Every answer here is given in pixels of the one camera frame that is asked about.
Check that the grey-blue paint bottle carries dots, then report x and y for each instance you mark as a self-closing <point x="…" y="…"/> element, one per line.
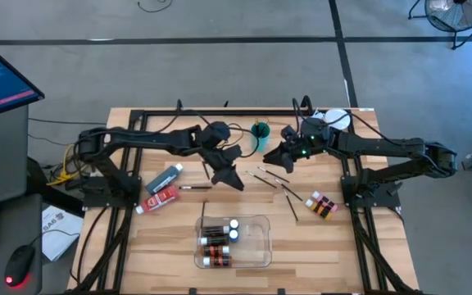
<point x="164" y="179"/>

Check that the white paper booklet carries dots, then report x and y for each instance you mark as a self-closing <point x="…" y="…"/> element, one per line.
<point x="60" y="241"/>

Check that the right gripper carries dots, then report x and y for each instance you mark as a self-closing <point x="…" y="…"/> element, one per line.
<point x="314" y="141"/>

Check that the dark blue paint bottle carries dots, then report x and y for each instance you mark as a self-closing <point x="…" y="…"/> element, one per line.
<point x="234" y="223"/>

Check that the pink paint bottle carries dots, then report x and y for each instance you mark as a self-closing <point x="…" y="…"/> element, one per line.
<point x="326" y="201"/>

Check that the black computer mouse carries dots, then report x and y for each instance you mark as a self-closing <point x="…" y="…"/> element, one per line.
<point x="19" y="264"/>

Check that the large red paint bottle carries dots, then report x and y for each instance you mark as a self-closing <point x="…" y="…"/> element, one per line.
<point x="158" y="199"/>

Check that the black floor fan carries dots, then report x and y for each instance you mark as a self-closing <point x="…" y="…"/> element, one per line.
<point x="457" y="16"/>

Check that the clear plastic bin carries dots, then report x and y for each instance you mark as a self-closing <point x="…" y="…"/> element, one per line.
<point x="254" y="246"/>

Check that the grey desk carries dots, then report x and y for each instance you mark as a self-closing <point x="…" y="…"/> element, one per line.
<point x="2" y="164"/>

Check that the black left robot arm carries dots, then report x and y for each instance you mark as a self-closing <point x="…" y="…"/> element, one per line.
<point x="150" y="141"/>

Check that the orange paint bottle black label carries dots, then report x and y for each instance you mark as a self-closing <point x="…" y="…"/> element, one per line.
<point x="217" y="261"/>

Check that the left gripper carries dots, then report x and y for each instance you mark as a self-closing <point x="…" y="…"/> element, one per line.
<point x="216" y="157"/>

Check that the clear jar white lid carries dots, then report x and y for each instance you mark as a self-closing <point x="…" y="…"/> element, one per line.
<point x="338" y="116"/>

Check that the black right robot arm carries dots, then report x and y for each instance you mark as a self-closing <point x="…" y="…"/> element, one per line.
<point x="383" y="145"/>

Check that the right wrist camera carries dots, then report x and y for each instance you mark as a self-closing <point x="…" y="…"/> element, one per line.
<point x="289" y="133"/>

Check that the teal plastic cup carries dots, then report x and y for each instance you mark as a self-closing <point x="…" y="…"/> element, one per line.
<point x="260" y="143"/>

